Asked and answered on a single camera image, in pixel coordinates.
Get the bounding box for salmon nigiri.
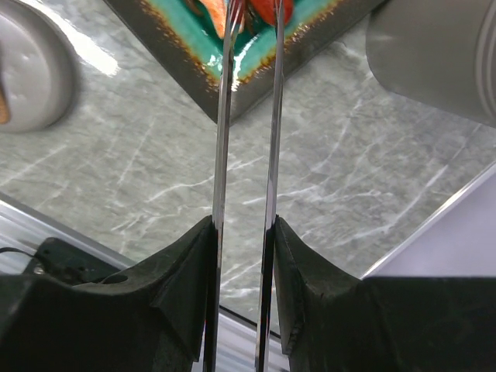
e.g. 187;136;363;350
191;0;227;39

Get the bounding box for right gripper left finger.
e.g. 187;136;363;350
1;217;215;371

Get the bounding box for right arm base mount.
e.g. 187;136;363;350
1;237;120;286

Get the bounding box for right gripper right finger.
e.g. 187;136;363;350
274;218;495;371

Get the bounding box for grey cup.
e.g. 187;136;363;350
366;0;495;126

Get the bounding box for square teal black plate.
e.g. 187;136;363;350
107;1;380;122

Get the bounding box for red sausage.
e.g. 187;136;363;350
249;0;294;26

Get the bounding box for metal tongs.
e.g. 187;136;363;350
202;1;285;371

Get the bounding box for aluminium rail frame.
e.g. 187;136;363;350
0;162;496;372

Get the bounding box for grey lid with strap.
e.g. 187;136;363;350
1;1;80;133

